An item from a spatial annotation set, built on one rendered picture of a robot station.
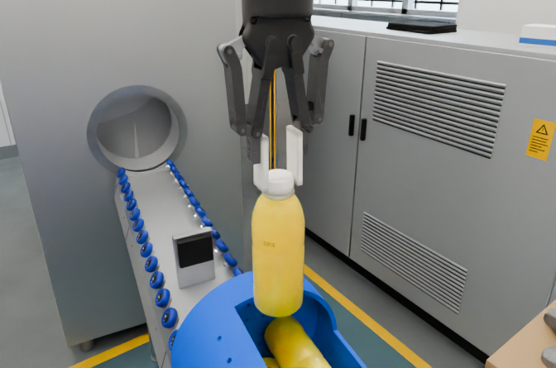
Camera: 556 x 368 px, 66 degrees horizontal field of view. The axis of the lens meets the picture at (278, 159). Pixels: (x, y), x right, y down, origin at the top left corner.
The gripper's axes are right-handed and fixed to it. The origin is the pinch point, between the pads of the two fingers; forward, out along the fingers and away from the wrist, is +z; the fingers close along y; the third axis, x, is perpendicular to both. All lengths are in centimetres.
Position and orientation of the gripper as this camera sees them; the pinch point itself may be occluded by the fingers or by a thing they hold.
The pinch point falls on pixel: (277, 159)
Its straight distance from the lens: 51.5
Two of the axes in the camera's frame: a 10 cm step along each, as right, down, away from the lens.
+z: 0.0, 9.2, 3.8
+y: -9.0, 1.7, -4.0
